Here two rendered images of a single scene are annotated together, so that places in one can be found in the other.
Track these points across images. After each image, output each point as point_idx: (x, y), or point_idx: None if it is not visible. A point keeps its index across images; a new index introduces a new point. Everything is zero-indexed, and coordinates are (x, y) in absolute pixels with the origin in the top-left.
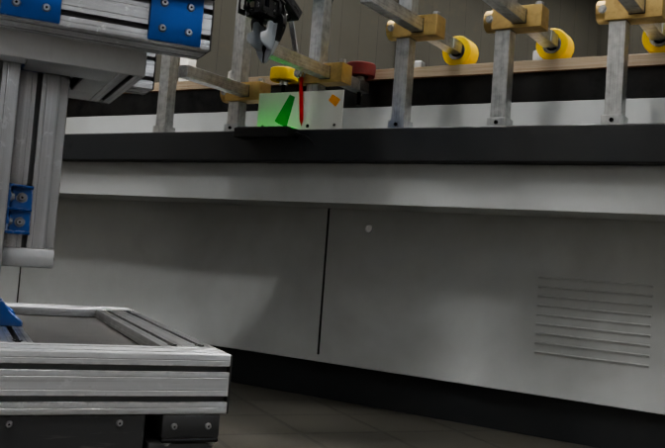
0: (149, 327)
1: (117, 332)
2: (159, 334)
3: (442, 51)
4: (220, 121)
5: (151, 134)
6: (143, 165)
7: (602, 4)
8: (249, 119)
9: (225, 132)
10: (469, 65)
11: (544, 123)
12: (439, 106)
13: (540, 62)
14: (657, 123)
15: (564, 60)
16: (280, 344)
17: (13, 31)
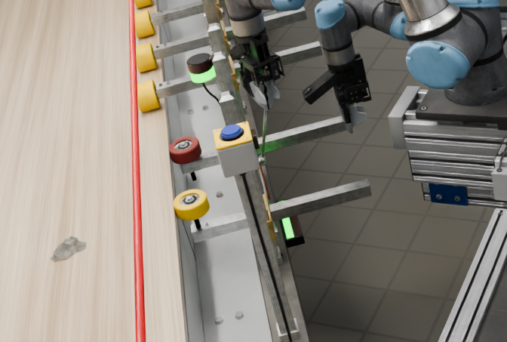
0: (485, 269)
1: (495, 294)
2: (498, 245)
3: (156, 100)
4: (190, 322)
5: (308, 333)
6: None
7: (219, 7)
8: (186, 288)
9: (289, 258)
10: (164, 98)
11: (171, 110)
12: (171, 143)
13: (162, 70)
14: (238, 60)
15: (161, 62)
16: None
17: None
